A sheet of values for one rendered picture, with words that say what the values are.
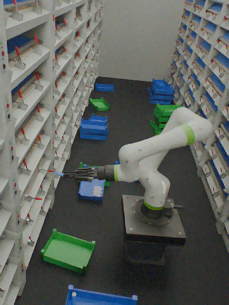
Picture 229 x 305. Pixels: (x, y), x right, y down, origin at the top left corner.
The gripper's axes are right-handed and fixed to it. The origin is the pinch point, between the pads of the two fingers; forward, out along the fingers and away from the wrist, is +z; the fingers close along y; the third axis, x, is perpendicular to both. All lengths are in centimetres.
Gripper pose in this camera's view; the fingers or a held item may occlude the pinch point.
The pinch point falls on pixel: (69, 174)
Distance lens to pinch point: 159.4
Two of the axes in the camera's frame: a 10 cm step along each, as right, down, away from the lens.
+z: -9.8, 0.6, 1.8
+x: -1.4, -8.6, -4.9
